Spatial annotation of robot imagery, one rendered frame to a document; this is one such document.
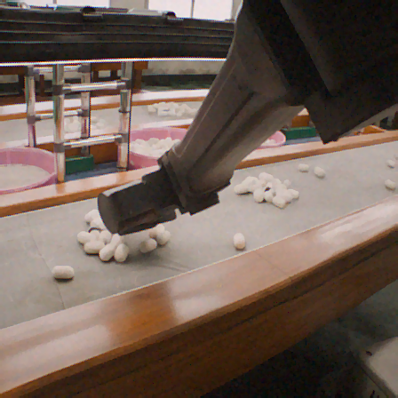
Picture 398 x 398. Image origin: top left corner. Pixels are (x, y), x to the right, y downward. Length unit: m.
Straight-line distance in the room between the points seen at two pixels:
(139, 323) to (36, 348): 0.13
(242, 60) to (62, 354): 0.37
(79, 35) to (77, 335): 0.42
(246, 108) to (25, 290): 0.46
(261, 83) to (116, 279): 0.47
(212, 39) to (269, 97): 0.55
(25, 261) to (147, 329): 0.26
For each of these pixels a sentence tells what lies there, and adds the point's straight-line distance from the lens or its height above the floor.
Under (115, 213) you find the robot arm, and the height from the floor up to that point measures 0.87.
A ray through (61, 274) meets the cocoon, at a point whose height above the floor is 0.75.
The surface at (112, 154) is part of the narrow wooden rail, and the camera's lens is 1.23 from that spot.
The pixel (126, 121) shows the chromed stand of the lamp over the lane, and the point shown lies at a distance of 0.90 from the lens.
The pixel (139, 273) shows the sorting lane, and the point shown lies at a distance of 0.64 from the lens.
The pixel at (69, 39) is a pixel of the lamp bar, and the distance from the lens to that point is 0.63.
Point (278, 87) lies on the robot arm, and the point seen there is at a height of 1.09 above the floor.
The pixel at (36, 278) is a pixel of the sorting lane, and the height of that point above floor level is 0.74.
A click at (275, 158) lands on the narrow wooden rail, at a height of 0.75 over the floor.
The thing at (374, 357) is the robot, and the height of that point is 0.47.
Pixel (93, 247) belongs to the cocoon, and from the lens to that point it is 0.68.
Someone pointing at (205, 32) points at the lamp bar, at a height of 1.09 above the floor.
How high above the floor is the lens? 1.12
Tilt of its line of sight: 26 degrees down
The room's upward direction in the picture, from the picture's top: 6 degrees clockwise
